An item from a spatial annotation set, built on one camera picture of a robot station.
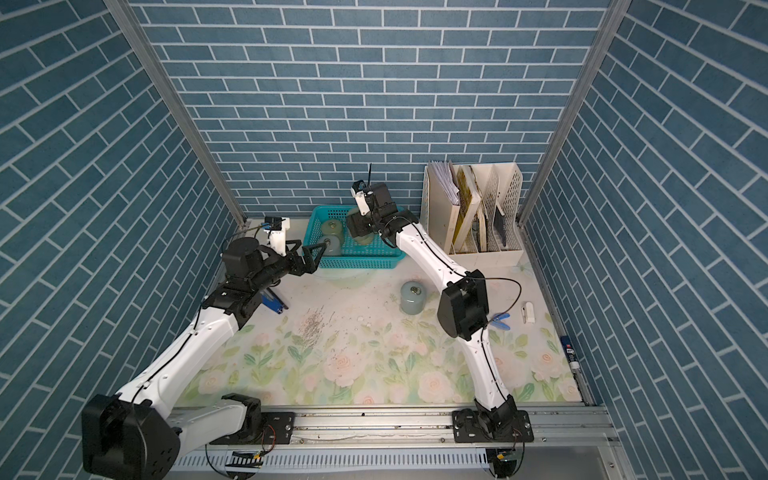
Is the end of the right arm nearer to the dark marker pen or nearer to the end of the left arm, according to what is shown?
the end of the left arm

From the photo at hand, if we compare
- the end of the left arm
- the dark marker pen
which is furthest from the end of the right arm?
the dark marker pen

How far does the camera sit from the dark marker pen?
89 cm
